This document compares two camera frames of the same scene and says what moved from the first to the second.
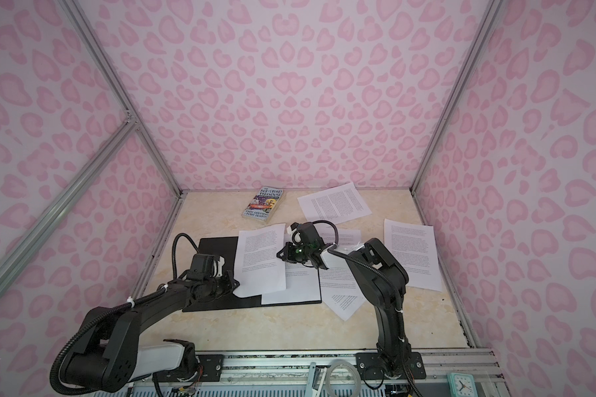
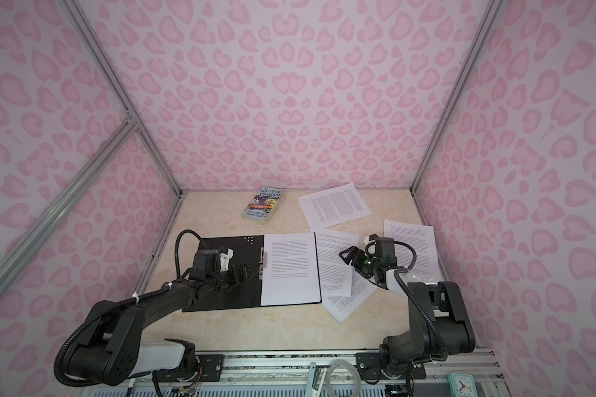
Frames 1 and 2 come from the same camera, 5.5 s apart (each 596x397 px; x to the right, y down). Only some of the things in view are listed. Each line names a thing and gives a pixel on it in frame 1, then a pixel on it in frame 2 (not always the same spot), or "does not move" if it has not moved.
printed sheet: [258, 269] to [290, 275]
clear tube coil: [356, 372] does not move
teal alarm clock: [462, 385] does not move
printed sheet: [337, 204] does not move
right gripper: [288, 249] to [354, 251]
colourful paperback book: [263, 203] does not move
